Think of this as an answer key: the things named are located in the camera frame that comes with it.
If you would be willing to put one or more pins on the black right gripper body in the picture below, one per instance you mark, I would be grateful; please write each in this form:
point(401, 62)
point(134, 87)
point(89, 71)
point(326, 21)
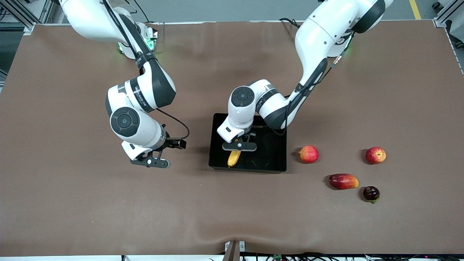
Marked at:
point(171, 143)

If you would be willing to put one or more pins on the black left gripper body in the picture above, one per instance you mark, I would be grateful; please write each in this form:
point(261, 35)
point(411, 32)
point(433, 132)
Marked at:
point(250, 136)

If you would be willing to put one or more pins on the black plastic box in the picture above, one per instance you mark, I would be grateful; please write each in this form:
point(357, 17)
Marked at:
point(268, 156)

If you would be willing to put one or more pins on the yellow banana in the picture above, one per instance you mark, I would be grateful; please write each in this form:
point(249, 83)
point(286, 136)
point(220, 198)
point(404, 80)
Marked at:
point(233, 158)

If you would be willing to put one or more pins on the red apple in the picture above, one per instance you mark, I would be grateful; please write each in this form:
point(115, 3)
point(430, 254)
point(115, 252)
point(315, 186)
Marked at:
point(376, 156)
point(309, 154)

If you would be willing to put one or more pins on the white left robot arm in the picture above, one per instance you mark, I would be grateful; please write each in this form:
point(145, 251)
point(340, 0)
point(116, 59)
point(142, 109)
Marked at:
point(315, 40)

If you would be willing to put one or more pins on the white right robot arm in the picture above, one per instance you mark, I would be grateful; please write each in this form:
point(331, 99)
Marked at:
point(145, 90)

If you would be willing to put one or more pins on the brown table mat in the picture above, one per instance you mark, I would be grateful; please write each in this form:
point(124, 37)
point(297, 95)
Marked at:
point(145, 199)

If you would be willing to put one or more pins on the red yellow mango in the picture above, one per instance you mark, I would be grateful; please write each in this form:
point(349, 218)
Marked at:
point(342, 182)

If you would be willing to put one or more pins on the small green circuit board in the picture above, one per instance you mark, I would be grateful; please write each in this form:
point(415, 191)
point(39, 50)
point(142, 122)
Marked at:
point(278, 257)

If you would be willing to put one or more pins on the dark purple mangosteen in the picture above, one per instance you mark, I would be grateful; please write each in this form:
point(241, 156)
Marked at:
point(371, 193)

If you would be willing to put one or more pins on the black caster wheel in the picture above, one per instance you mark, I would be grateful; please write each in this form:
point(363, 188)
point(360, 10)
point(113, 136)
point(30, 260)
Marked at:
point(436, 5)

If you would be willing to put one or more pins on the metal table bracket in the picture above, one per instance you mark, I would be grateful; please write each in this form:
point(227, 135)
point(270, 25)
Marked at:
point(233, 252)

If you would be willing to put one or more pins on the aluminium frame profile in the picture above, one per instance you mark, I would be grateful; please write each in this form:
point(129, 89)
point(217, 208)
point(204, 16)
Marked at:
point(444, 16)
point(27, 16)

